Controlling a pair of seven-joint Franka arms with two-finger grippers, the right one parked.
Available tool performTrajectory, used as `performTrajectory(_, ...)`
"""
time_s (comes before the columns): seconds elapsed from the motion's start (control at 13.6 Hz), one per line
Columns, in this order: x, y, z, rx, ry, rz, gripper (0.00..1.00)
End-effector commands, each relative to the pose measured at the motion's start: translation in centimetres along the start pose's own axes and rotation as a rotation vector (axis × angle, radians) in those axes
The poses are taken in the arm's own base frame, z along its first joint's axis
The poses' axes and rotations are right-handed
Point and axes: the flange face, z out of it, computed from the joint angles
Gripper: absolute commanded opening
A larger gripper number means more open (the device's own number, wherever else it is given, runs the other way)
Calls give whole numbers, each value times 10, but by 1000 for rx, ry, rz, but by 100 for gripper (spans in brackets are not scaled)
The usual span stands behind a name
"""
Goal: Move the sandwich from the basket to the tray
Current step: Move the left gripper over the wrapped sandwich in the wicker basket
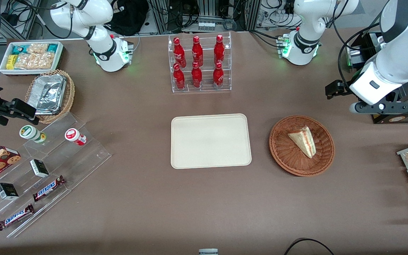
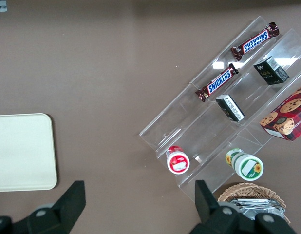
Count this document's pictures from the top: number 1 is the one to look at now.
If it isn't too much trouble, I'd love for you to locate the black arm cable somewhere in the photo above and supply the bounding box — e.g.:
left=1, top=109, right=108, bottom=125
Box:
left=331, top=0, right=393, bottom=93

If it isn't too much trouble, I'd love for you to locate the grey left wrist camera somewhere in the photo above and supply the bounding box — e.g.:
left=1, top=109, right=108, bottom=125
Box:
left=349, top=101, right=408, bottom=115

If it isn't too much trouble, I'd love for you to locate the aluminium foil container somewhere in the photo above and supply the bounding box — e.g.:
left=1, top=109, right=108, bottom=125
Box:
left=27, top=73, right=67, bottom=116

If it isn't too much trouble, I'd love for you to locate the clear acrylic bottle rack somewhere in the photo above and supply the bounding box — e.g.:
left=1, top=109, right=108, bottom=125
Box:
left=168, top=32, right=232, bottom=94

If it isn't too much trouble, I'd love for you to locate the black bag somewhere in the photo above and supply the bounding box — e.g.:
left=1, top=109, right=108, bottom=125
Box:
left=105, top=0, right=150, bottom=37

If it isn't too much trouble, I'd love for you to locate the black table cable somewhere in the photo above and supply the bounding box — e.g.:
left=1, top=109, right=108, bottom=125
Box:
left=283, top=238, right=336, bottom=255

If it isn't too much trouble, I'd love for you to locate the beige plastic tray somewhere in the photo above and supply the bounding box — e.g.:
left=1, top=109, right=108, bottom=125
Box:
left=170, top=113, right=253, bottom=170

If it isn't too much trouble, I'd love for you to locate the small clear cracker bag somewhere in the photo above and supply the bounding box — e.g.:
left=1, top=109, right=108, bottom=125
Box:
left=27, top=43, right=49, bottom=55

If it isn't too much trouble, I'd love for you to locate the triangular sandwich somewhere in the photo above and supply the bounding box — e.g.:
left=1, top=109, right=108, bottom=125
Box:
left=288, top=126, right=317, bottom=159

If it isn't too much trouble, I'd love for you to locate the clear acrylic stepped display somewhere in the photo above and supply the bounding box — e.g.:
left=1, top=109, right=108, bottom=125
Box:
left=0, top=111, right=113, bottom=239

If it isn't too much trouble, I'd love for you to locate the white rectangular snack bin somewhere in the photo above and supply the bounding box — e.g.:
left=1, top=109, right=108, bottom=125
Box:
left=0, top=41, right=65, bottom=77

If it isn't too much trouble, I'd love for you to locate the red cola bottle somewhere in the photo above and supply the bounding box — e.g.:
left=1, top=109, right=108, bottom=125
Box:
left=214, top=34, right=226, bottom=66
left=191, top=35, right=204, bottom=68
left=212, top=62, right=225, bottom=90
left=173, top=37, right=187, bottom=69
left=172, top=63, right=186, bottom=90
left=191, top=61, right=203, bottom=89

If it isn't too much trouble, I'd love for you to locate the light wicker basket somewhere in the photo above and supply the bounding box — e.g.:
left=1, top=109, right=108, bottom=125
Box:
left=24, top=69, right=76, bottom=125

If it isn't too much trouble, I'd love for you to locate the small black box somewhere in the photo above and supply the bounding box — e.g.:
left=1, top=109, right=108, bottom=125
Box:
left=29, top=159, right=50, bottom=179
left=0, top=182, right=20, bottom=201

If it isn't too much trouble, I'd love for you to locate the large clear cracker bag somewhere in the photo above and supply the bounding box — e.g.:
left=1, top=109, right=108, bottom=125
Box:
left=13, top=52, right=56, bottom=70

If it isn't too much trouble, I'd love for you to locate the green lid white cup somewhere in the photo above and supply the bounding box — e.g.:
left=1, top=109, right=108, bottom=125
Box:
left=19, top=124, right=47, bottom=144

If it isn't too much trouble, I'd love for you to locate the round brown wicker basket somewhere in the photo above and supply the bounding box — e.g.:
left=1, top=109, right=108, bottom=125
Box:
left=269, top=115, right=335, bottom=177

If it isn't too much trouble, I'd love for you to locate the red lid white cup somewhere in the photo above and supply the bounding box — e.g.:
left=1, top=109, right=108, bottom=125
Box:
left=64, top=128, right=87, bottom=147

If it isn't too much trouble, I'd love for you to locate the brown Snickers bar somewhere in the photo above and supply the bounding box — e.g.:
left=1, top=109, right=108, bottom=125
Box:
left=32, top=175, right=67, bottom=203
left=0, top=203, right=35, bottom=232

